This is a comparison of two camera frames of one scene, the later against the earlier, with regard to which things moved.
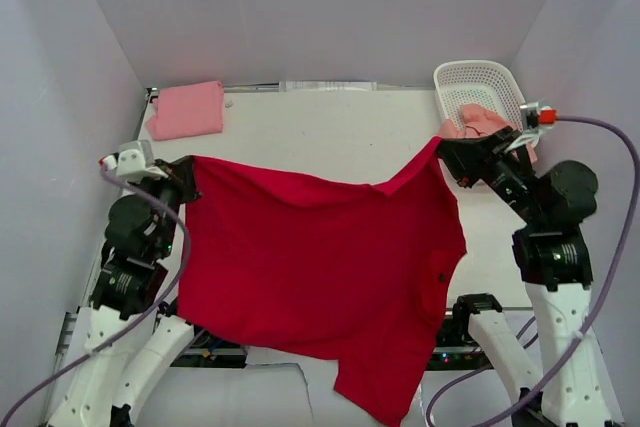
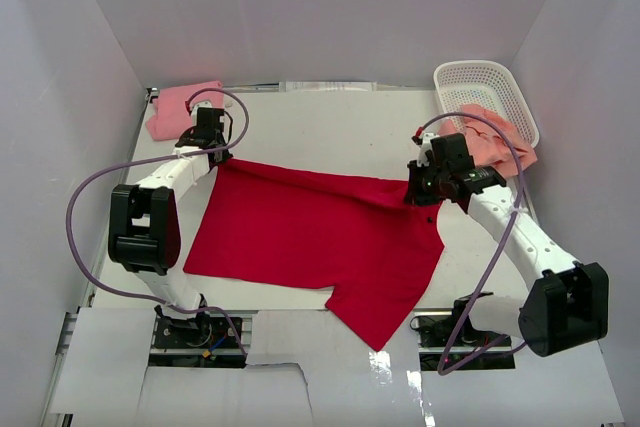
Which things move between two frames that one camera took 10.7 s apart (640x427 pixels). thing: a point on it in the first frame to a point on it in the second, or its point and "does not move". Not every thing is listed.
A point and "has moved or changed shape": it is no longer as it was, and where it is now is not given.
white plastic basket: [487, 83] does not move
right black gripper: [469, 157] to [414, 195]
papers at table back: [327, 86] does not move
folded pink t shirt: [189, 110] does not move
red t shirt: [325, 275] has moved or changed shape
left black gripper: [184, 170] to [224, 156]
